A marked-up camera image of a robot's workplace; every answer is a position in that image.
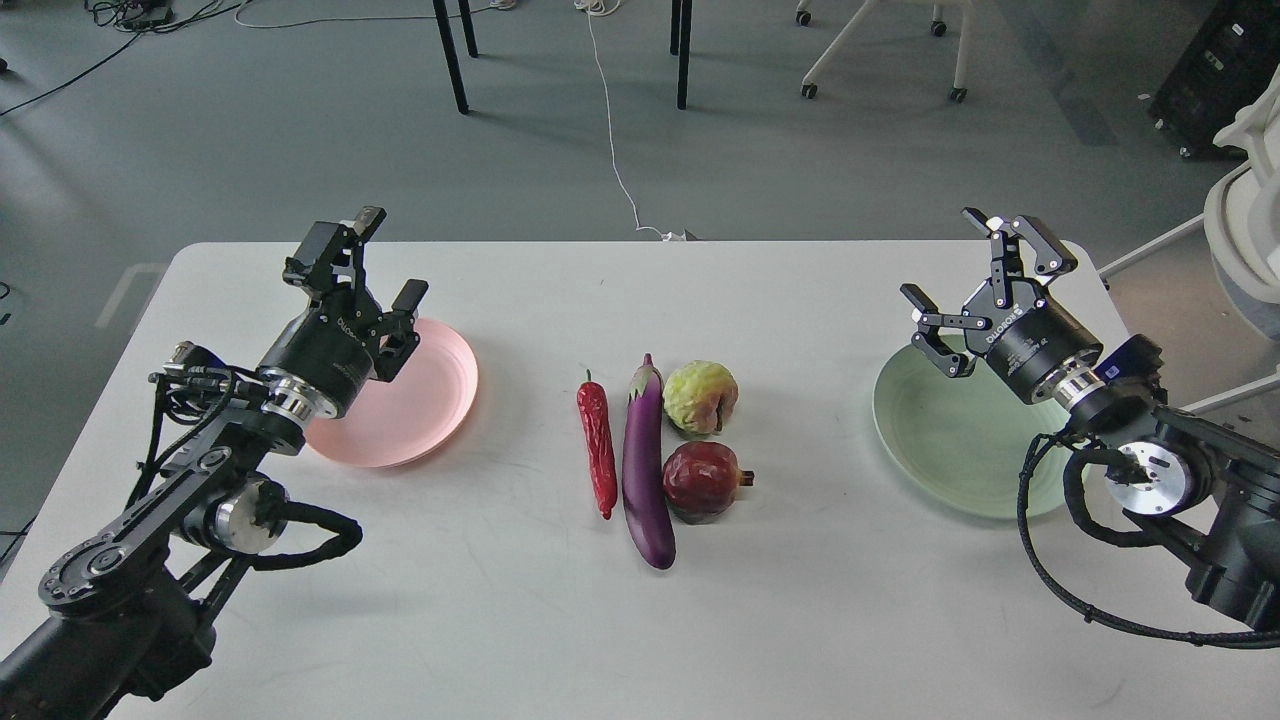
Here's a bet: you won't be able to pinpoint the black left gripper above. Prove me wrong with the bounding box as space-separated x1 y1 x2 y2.
256 206 429 419

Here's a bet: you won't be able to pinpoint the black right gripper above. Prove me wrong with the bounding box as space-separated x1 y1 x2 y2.
900 208 1102 404

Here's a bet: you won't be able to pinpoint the red chili pepper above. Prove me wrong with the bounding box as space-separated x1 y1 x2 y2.
576 370 620 520

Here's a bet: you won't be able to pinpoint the yellow-green custard apple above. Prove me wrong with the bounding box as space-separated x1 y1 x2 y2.
662 360 739 439

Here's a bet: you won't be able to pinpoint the dark red pomegranate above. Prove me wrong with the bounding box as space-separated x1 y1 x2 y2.
662 441 755 524

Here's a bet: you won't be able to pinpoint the purple eggplant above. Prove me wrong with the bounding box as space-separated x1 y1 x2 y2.
622 354 676 570

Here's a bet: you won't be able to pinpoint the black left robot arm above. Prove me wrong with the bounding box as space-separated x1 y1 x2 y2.
3 206 428 719

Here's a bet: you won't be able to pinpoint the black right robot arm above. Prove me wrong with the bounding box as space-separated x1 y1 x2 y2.
901 208 1279 650

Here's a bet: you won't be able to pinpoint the pink plate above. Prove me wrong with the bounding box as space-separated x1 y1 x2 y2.
305 318 479 469

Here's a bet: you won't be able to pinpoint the green plate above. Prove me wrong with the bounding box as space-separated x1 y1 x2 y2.
872 345 1068 520

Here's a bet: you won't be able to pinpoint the white office chair base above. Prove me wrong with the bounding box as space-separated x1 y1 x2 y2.
800 1 980 105

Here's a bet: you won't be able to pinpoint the black equipment case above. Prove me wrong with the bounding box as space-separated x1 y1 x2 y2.
1148 1 1279 160

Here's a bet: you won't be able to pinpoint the black table legs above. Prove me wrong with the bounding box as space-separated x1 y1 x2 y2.
433 0 694 115

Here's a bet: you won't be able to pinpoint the black cables on floor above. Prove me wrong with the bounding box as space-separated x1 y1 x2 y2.
0 0 251 119

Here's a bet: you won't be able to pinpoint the white cable on floor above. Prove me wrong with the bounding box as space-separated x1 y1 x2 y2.
236 0 691 243

